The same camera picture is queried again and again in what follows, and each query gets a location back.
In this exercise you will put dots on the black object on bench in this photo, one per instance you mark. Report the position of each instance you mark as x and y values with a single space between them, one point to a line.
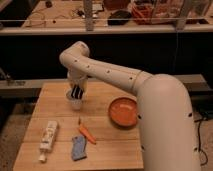
119 17

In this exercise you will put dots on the white tube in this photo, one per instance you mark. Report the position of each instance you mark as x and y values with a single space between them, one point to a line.
47 141

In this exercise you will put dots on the orange bowl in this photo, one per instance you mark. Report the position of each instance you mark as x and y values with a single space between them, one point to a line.
123 112

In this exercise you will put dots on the orange crate on bench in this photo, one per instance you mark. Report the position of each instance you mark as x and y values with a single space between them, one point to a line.
141 14

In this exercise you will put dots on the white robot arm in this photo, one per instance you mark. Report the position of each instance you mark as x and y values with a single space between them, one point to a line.
167 129

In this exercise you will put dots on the metal frame post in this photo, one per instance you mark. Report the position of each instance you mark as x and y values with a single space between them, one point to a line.
88 15

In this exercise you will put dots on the white ceramic cup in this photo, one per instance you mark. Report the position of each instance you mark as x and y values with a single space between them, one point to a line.
76 103

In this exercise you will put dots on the orange toy carrot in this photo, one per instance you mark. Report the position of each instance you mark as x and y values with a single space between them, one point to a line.
84 131

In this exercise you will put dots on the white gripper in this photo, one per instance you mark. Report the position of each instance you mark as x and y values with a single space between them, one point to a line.
77 78

